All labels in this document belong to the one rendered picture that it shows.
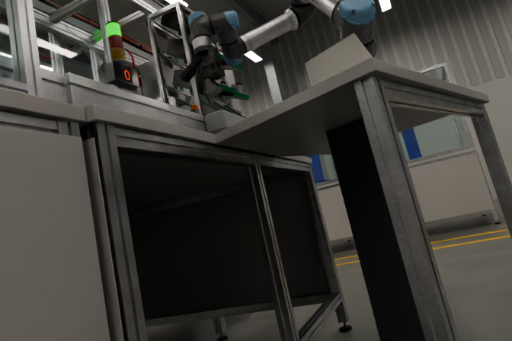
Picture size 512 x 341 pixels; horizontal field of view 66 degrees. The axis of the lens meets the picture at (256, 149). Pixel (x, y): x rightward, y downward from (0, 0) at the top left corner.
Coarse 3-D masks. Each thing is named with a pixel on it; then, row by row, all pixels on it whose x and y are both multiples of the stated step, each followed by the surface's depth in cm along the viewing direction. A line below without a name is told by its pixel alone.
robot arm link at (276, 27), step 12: (288, 12) 169; (300, 12) 168; (312, 12) 170; (264, 24) 166; (276, 24) 166; (288, 24) 168; (300, 24) 171; (240, 36) 163; (252, 36) 162; (264, 36) 164; (276, 36) 168; (228, 48) 158; (240, 48) 160; (252, 48) 164; (228, 60) 162; (240, 60) 163
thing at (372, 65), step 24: (360, 72) 82; (384, 72) 83; (408, 72) 93; (312, 96) 90; (336, 96) 92; (456, 96) 122; (480, 96) 136; (264, 120) 100; (288, 120) 105; (312, 120) 111; (336, 120) 118; (408, 120) 146; (432, 120) 158; (216, 144) 113; (240, 144) 121; (264, 144) 129; (288, 144) 138; (312, 144) 150
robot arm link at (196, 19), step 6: (198, 12) 152; (192, 18) 152; (198, 18) 151; (204, 18) 151; (192, 24) 151; (198, 24) 151; (204, 24) 151; (192, 30) 151; (198, 30) 150; (204, 30) 151; (210, 30) 152; (192, 36) 152; (198, 36) 150; (210, 36) 153
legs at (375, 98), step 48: (384, 96) 83; (432, 96) 106; (336, 144) 128; (384, 144) 80; (480, 144) 142; (384, 192) 80; (384, 240) 118; (384, 288) 118; (432, 288) 74; (384, 336) 118; (432, 336) 74
